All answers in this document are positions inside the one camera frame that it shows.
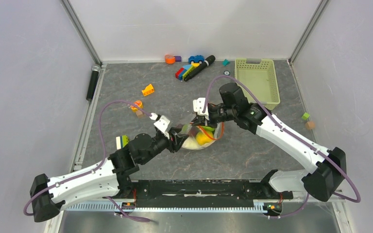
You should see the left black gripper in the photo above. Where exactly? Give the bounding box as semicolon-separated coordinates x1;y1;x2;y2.
140;126;189;165

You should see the white radish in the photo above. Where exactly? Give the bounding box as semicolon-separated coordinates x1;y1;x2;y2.
182;137;203;150

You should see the green apple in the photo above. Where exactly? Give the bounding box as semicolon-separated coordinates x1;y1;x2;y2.
201;126;215;132

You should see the clear zip bag orange zipper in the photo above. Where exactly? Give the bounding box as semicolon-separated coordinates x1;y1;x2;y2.
177;123;224;150

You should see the yellow lemon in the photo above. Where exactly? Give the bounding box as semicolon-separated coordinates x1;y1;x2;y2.
195;132;212;146

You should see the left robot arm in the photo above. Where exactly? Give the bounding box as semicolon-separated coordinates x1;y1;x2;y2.
24;128;188;222

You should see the wooden cube left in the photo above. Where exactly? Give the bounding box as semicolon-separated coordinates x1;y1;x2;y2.
136;110;145;118

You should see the wooden cube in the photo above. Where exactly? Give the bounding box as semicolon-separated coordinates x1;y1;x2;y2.
305;121;316;130
136;110;145;118

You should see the teal block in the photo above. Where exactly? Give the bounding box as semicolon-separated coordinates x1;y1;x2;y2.
222;59;230;67

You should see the coloured block stack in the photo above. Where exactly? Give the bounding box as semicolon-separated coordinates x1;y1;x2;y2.
175;63;200;81

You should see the black microphone on table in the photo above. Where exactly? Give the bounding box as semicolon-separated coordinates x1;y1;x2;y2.
184;55;216;82

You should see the green white toy brick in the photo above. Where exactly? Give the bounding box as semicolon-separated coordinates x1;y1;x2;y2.
116;135;130;150

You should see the orange toy brick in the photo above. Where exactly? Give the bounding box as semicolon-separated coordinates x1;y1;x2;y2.
141;83;155;97

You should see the green plastic basket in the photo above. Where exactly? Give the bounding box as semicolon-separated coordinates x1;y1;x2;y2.
235;58;280;110

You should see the blue toy car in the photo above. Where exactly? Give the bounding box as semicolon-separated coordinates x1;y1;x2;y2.
188;55;205;64

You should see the purple block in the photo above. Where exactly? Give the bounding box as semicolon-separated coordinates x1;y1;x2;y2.
174;55;182;62

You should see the green cube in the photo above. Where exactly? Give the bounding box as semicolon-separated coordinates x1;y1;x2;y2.
301;112;310;121

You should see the wooden cube right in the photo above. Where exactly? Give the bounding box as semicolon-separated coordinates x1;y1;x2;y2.
305;121;316;130

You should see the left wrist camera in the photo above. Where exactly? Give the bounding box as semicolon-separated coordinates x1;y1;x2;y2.
154;115;171;139

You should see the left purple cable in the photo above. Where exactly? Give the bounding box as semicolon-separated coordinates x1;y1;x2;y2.
23;100;160;223

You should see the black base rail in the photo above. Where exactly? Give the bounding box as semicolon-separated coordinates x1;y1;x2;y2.
113;180;293;208

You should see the black microphone at wall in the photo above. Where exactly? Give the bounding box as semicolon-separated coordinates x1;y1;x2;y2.
86;65;101;101

